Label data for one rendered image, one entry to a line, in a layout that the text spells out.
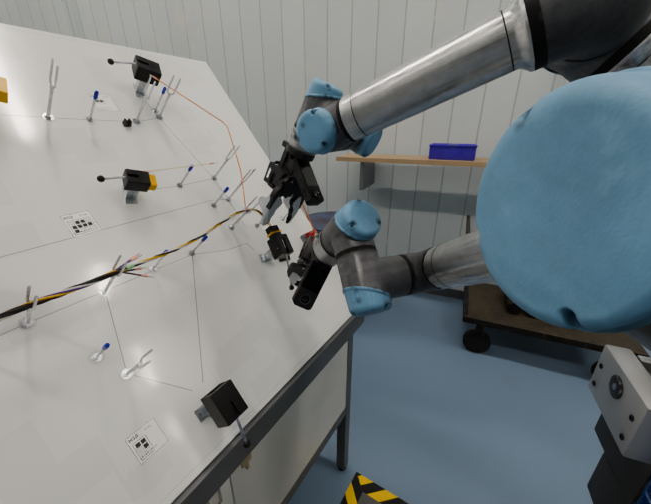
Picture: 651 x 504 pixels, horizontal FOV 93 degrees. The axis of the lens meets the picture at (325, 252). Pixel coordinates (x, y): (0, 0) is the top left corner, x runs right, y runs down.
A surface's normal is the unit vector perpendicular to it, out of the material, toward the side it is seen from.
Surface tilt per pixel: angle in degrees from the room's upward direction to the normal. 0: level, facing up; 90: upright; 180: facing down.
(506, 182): 89
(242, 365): 50
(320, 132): 90
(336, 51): 90
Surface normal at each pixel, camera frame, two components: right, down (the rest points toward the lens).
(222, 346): 0.65, -0.44
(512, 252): -0.98, 0.04
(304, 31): -0.37, 0.36
